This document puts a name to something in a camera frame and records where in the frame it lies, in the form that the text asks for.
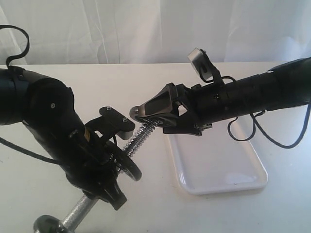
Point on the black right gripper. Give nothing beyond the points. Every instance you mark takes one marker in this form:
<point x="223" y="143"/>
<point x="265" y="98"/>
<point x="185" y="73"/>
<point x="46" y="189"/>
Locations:
<point x="204" y="104"/>

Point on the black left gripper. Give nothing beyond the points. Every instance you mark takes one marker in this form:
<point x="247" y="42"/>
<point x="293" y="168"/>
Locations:
<point x="88" y="166"/>

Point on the chrome dumbbell bar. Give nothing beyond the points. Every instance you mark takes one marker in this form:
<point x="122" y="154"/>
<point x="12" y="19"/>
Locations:
<point x="85" y="204"/>

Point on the black weight plate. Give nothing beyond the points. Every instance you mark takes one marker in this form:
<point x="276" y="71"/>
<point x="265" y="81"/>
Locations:
<point x="131" y="165"/>
<point x="49" y="224"/>
<point x="137" y="113"/>

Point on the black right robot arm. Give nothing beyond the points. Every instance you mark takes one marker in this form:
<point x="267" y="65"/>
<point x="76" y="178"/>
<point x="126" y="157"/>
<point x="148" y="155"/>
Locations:
<point x="178" y="109"/>

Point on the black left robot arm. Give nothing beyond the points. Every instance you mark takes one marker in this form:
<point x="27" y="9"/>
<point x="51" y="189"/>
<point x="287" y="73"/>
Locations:
<point x="45" y="106"/>

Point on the white plastic tray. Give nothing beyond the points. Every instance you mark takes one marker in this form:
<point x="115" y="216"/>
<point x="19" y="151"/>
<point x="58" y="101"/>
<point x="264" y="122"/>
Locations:
<point x="215" y="163"/>

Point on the white backdrop curtain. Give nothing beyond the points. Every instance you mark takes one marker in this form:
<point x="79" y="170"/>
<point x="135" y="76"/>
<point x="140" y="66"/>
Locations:
<point x="160" y="31"/>

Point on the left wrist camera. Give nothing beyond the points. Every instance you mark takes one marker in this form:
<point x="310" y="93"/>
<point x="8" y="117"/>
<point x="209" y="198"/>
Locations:
<point x="115" y="124"/>

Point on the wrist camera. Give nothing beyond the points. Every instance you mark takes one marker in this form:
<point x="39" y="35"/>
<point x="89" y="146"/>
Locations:
<point x="204" y="67"/>
<point x="115" y="124"/>

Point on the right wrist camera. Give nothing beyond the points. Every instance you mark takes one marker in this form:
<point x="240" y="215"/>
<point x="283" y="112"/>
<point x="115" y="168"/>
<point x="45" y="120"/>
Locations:
<point x="204" y="67"/>

